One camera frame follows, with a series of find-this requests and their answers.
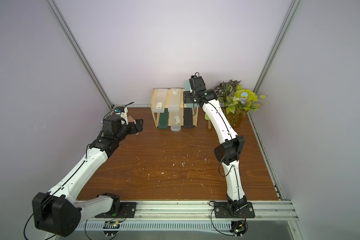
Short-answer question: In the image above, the teal pencil case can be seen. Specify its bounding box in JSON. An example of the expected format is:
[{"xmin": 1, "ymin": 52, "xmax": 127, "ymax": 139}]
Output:
[{"xmin": 183, "ymin": 80, "xmax": 199, "ymax": 108}]

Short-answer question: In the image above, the frosted pencil case small label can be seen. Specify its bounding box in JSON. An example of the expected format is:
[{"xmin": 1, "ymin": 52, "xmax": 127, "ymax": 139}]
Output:
[{"xmin": 168, "ymin": 89, "xmax": 181, "ymax": 113}]

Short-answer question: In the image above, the translucent rounded pencil case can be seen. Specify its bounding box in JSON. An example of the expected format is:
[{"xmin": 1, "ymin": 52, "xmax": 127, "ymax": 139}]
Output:
[{"xmin": 171, "ymin": 112, "xmax": 182, "ymax": 132}]

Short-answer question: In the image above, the dark green pencil case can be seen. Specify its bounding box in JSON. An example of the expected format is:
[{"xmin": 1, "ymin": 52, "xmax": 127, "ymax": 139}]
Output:
[{"xmin": 158, "ymin": 108, "xmax": 169, "ymax": 130}]

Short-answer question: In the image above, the frosted pencil case with barcode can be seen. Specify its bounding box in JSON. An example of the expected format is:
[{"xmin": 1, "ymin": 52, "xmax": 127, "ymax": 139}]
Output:
[{"xmin": 152, "ymin": 89, "xmax": 168, "ymax": 113}]

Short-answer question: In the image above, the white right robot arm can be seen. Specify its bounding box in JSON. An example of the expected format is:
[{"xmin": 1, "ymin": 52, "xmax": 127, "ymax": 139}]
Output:
[{"xmin": 184, "ymin": 90, "xmax": 248, "ymax": 213}]

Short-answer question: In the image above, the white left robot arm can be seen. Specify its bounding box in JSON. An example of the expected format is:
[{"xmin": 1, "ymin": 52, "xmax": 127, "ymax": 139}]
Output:
[{"xmin": 30, "ymin": 115, "xmax": 144, "ymax": 237}]

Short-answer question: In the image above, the dark grey pencil case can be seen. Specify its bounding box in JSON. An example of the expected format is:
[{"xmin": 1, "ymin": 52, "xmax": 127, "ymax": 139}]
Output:
[{"xmin": 183, "ymin": 108, "xmax": 194, "ymax": 129}]

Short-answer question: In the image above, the light wooden shelf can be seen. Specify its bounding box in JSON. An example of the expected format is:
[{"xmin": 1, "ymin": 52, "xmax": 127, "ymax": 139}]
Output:
[{"xmin": 150, "ymin": 88, "xmax": 199, "ymax": 132}]

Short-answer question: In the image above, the pink hand brush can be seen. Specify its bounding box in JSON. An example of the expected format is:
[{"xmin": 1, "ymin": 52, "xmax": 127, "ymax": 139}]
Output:
[{"xmin": 128, "ymin": 118, "xmax": 137, "ymax": 125}]

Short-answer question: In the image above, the artificial green leafy plant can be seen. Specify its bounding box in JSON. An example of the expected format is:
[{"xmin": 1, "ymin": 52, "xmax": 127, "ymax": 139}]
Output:
[{"xmin": 214, "ymin": 80, "xmax": 267, "ymax": 115}]

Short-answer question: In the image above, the amber glass vase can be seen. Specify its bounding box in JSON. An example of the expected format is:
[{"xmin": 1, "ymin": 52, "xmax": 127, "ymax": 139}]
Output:
[{"xmin": 226, "ymin": 112, "xmax": 245, "ymax": 129}]

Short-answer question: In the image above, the left small circuit board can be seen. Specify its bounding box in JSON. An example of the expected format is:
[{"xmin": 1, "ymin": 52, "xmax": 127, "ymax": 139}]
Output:
[{"xmin": 103, "ymin": 221, "xmax": 121, "ymax": 240}]

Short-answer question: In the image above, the small circuit board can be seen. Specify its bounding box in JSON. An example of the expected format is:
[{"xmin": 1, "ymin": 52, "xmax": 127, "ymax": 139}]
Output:
[
  {"xmin": 230, "ymin": 220, "xmax": 248, "ymax": 238},
  {"xmin": 103, "ymin": 221, "xmax": 121, "ymax": 240}
]

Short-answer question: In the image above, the right small circuit board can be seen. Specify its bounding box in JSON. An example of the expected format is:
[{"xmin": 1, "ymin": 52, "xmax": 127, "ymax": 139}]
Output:
[{"xmin": 230, "ymin": 220, "xmax": 248, "ymax": 238}]

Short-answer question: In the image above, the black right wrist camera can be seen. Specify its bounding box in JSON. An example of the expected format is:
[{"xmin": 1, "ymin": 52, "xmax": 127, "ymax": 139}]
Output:
[{"xmin": 189, "ymin": 72, "xmax": 206, "ymax": 93}]

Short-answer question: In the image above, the green trowel with wooden handle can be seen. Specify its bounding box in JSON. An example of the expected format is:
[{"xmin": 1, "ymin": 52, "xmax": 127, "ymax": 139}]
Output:
[{"xmin": 205, "ymin": 113, "xmax": 212, "ymax": 130}]

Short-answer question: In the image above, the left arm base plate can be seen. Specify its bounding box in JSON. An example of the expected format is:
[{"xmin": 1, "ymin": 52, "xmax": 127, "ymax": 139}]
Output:
[{"xmin": 95, "ymin": 202, "xmax": 137, "ymax": 219}]

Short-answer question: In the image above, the aluminium front rail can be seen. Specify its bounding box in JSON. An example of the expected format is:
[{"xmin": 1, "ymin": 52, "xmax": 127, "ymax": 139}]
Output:
[{"xmin": 95, "ymin": 200, "xmax": 299, "ymax": 221}]

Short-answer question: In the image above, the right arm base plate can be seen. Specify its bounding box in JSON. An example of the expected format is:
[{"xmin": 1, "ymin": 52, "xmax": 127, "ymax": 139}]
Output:
[{"xmin": 213, "ymin": 202, "xmax": 256, "ymax": 219}]

